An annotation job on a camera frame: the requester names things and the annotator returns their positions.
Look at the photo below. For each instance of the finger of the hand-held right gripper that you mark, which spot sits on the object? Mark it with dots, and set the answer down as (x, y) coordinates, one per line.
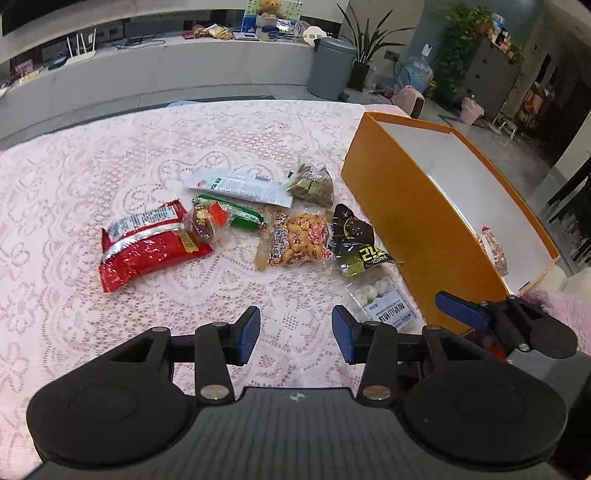
(461, 309)

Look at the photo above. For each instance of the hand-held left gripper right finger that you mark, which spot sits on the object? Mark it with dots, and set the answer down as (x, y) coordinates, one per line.
(344, 337)

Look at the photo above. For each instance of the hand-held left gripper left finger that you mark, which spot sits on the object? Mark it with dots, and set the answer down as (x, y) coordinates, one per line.
(247, 334)

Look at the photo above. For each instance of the clear packet of white balls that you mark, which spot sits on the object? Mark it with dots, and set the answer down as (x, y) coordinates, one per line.
(374, 290)

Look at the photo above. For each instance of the black snack packet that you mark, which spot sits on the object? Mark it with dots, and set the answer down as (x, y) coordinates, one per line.
(355, 230)

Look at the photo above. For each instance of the clear peanut snack packet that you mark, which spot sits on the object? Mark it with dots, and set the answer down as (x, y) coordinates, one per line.
(300, 237)

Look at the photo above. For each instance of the orange cardboard box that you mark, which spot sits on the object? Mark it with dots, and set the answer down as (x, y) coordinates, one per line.
(401, 207)

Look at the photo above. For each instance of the brown candy clear wrapper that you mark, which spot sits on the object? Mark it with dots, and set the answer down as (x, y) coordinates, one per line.
(201, 224)

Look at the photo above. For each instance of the green sausage packet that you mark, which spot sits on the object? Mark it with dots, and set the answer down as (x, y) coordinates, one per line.
(247, 214)

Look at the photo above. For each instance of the white grey snack packet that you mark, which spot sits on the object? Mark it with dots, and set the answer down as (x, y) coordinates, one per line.
(235, 184)

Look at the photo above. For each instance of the olive green clear snack packet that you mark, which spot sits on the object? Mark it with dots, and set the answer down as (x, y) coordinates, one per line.
(311, 187)

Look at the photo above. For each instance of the pile of snacks on counter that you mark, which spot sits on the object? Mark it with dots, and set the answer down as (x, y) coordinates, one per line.
(214, 31)

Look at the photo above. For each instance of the pink fluffy cloth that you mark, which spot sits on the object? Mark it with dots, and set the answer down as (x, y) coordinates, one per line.
(561, 307)

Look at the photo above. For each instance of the clear snack packet red print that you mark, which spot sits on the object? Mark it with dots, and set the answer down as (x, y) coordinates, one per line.
(494, 249)

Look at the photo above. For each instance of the white step stool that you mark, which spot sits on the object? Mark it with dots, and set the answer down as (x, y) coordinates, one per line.
(505, 124)

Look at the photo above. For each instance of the pink bucket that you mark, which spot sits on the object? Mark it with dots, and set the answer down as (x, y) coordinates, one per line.
(472, 110)

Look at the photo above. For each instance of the pink small appliance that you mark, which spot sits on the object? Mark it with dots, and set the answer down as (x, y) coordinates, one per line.
(411, 99)

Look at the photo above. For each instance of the pink lace tablecloth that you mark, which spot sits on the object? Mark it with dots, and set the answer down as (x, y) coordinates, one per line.
(92, 161)

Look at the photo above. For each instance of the grey drawer cabinet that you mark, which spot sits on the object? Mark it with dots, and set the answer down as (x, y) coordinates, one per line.
(489, 78)

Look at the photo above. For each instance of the blue water jug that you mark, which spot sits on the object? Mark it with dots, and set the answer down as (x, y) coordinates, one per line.
(418, 74)

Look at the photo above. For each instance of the potted plant long leaves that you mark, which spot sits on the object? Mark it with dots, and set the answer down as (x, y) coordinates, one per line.
(359, 76)

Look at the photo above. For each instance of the climbing green plant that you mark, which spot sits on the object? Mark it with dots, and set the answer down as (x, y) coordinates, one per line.
(461, 41)

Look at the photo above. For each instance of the grey pedal trash bin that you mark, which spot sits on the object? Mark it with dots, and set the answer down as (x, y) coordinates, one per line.
(330, 69)

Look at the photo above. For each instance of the brown teddy bear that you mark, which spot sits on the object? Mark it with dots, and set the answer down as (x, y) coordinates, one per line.
(269, 9)

